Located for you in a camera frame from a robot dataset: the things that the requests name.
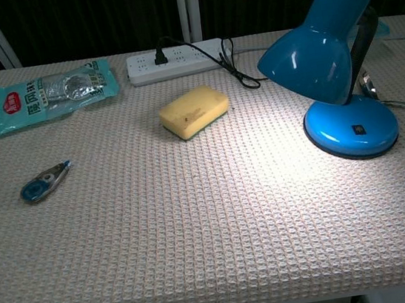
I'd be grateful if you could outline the blue desk lamp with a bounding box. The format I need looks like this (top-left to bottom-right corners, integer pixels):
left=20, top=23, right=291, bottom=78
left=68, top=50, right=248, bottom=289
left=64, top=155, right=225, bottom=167
left=247, top=0, right=404, bottom=172

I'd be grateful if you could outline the yellow green kitchen sponge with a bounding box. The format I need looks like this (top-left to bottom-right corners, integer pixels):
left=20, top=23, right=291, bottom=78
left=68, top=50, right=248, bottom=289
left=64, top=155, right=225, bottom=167
left=154, top=82, right=235, bottom=146

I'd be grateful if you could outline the waffle weave table cloth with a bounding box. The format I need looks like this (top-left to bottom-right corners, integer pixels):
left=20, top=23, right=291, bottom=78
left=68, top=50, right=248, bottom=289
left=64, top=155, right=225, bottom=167
left=0, top=14, right=405, bottom=303

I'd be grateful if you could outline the white power strip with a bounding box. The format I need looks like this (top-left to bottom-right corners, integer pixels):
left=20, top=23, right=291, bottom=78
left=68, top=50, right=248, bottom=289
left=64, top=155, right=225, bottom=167
left=124, top=36, right=235, bottom=88

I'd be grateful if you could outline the blue correction tape dispenser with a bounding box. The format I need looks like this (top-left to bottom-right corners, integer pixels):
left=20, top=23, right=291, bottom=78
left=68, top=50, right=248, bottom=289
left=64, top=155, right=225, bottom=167
left=16, top=159, right=76, bottom=205

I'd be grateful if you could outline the black curtain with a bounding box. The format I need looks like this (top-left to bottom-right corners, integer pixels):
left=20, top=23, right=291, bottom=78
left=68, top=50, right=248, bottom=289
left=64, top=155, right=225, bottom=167
left=0, top=0, right=405, bottom=74

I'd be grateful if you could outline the teal plastic product bag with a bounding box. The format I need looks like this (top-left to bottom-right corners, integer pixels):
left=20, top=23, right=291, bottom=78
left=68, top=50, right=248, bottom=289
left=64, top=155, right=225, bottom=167
left=0, top=56, right=124, bottom=137

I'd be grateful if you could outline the black power cable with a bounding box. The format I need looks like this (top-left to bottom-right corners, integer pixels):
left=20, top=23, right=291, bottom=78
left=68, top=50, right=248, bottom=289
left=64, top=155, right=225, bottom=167
left=151, top=24, right=270, bottom=101

